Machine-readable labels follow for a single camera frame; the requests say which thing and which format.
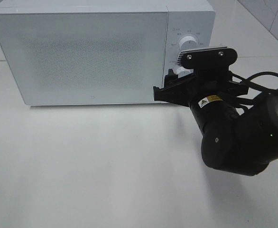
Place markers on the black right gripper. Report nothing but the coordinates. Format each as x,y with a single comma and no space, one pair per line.
210,96

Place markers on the white timer knob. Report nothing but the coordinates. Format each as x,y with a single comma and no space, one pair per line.
180,71

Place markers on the white microwave door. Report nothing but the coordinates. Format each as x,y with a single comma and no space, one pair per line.
69,59

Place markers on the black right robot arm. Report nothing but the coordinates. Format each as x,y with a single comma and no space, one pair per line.
238,119

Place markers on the upper white power knob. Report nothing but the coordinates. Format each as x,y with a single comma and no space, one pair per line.
188,42

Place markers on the white microwave oven body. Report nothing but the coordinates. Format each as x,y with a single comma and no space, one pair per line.
184,17

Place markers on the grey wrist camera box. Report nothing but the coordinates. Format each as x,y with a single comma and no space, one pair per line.
207,58

